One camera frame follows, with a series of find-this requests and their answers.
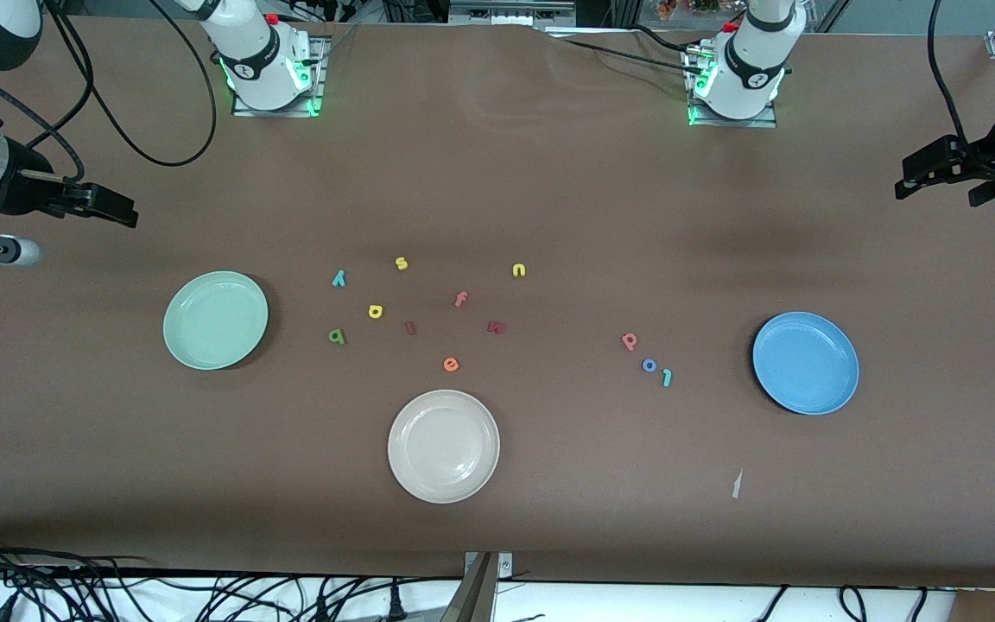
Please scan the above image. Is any blue plate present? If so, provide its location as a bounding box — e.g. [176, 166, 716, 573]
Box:
[751, 311, 860, 416]

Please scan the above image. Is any small metal bracket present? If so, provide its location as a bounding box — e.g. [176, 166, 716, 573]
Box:
[463, 551, 515, 580]

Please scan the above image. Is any long black right arm cable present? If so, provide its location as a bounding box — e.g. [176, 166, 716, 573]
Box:
[41, 0, 219, 168]

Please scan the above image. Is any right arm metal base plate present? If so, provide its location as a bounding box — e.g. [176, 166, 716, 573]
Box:
[231, 36, 327, 117]

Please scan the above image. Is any tangled black cable bundle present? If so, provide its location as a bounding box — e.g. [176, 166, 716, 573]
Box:
[0, 534, 464, 622]

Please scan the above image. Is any light green plate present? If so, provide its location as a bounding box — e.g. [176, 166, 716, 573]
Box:
[163, 270, 270, 371]

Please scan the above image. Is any brown table cover sheet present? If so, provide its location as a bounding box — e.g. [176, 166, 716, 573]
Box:
[0, 17, 995, 590]

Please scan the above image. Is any thin black base cable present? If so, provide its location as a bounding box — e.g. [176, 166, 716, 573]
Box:
[541, 30, 710, 79]

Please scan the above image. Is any grey aluminium frame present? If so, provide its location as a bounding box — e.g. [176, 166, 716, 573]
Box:
[448, 0, 578, 27]

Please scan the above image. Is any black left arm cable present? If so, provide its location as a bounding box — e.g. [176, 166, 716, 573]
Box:
[928, 0, 972, 144]

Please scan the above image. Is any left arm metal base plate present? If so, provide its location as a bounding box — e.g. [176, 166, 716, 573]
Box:
[683, 43, 779, 129]

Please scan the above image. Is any cream white plate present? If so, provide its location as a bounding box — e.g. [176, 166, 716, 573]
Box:
[387, 389, 501, 505]

